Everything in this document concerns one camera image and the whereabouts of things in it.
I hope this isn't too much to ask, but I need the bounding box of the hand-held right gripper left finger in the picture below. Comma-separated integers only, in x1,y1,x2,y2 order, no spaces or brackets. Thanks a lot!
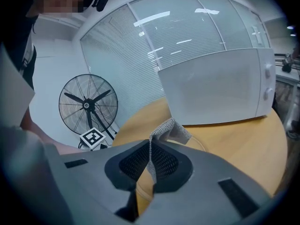
50,139,150,225

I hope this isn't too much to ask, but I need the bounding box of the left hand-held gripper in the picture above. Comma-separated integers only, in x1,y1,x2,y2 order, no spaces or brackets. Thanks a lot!
79,127,107,151

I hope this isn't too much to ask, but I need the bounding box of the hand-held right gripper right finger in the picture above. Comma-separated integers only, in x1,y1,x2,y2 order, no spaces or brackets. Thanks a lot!
139,141,274,225

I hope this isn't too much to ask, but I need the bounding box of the glass microwave turntable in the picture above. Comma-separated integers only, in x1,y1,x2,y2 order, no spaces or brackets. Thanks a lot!
135,136,209,203

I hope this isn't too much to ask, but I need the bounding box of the grey cloth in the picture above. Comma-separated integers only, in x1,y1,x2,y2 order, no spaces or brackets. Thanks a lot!
148,117,191,184

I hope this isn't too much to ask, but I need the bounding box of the person's left forearm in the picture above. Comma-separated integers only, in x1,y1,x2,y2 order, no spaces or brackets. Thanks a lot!
20,105,91,156

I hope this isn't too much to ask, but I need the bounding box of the white microwave oven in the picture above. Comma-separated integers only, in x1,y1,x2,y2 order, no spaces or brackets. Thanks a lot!
157,47,276,126

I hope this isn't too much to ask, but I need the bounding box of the black standing fan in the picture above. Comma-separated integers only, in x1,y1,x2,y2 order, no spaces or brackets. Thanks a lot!
58,73,119,142

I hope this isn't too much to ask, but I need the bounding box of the person's black clothing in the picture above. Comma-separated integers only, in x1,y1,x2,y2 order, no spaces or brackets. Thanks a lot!
4,15,38,91

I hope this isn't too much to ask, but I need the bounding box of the round wooden table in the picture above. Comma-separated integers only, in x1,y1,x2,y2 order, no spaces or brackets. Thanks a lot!
79,0,272,103

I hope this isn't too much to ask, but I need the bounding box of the white desk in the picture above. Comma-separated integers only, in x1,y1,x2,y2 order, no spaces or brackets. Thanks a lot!
274,73,300,132

